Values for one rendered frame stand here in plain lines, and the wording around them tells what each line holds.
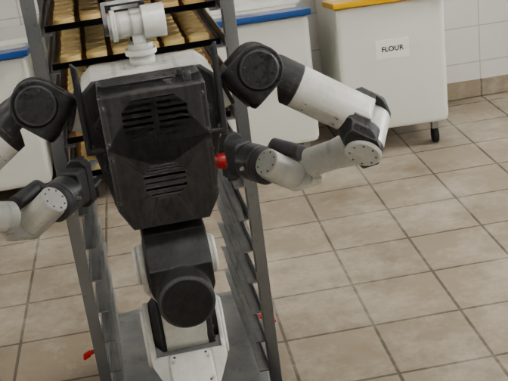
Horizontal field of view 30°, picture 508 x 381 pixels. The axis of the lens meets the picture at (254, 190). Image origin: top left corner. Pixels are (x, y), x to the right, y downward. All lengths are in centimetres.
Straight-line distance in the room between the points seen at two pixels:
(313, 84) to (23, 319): 200
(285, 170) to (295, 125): 241
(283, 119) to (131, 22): 268
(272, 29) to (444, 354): 192
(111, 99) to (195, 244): 36
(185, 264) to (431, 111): 292
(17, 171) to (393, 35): 186
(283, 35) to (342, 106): 250
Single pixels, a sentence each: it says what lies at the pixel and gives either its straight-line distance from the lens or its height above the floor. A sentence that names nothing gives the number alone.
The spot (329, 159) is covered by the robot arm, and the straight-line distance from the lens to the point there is 205.
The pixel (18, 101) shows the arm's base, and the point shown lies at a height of 119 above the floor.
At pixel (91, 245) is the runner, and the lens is 241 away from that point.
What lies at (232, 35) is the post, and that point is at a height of 115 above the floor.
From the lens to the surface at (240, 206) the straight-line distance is 249.
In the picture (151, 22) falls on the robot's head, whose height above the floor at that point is 128.
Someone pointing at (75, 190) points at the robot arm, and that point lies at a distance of 219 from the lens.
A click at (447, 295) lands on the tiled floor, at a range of 337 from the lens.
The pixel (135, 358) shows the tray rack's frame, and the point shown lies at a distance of 293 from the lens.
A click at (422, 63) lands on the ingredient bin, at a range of 459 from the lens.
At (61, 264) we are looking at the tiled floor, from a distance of 399.
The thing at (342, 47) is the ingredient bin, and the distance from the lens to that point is 449.
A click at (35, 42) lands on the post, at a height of 121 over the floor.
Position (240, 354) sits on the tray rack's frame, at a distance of 286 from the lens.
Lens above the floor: 164
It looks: 22 degrees down
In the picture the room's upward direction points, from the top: 7 degrees counter-clockwise
